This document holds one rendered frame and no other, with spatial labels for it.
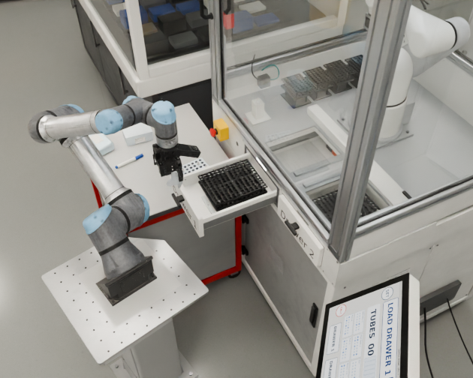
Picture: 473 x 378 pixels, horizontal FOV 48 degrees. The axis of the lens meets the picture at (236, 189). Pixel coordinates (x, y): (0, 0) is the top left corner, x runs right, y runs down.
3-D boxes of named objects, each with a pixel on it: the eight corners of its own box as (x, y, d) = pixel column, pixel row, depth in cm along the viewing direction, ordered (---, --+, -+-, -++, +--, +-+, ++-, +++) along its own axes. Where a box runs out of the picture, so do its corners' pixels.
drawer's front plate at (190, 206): (200, 238, 203) (198, 219, 195) (171, 188, 221) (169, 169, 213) (204, 236, 204) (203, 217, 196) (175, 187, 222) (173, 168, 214)
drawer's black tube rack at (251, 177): (216, 216, 208) (216, 205, 204) (198, 187, 219) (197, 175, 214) (266, 197, 215) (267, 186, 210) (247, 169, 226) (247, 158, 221)
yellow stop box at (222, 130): (218, 142, 237) (218, 130, 232) (212, 133, 242) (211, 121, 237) (229, 139, 239) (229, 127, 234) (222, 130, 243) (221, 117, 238)
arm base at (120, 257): (112, 279, 182) (98, 253, 181) (103, 279, 195) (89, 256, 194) (150, 256, 189) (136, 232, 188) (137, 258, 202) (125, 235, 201)
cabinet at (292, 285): (313, 387, 246) (335, 291, 188) (218, 232, 310) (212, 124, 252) (471, 306, 275) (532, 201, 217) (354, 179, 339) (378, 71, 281)
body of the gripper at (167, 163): (154, 165, 193) (149, 140, 184) (176, 158, 196) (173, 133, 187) (161, 178, 188) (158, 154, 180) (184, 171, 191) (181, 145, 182)
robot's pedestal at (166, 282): (143, 417, 238) (114, 331, 183) (109, 367, 254) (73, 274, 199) (198, 376, 250) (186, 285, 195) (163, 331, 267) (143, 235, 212)
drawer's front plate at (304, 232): (316, 268, 193) (320, 249, 185) (277, 214, 211) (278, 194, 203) (320, 266, 194) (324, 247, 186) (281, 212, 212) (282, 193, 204)
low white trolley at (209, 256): (141, 324, 269) (115, 227, 214) (104, 237, 308) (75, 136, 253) (244, 280, 287) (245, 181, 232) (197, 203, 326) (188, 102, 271)
